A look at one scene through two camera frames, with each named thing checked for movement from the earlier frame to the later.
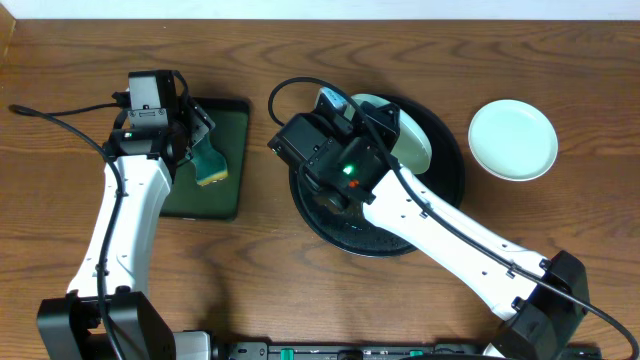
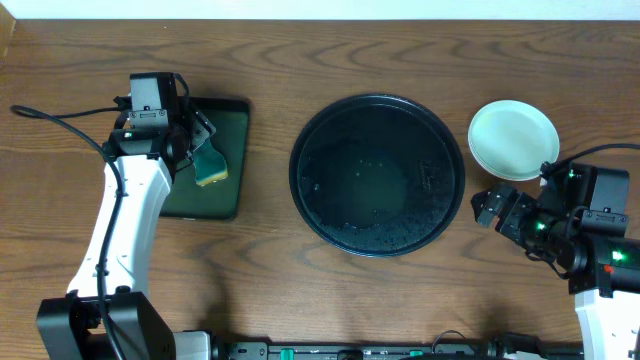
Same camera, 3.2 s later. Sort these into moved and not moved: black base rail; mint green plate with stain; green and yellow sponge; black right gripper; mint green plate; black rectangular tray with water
Moved: mint green plate with stain; black right gripper
Not moved: black rectangular tray with water; mint green plate; black base rail; green and yellow sponge
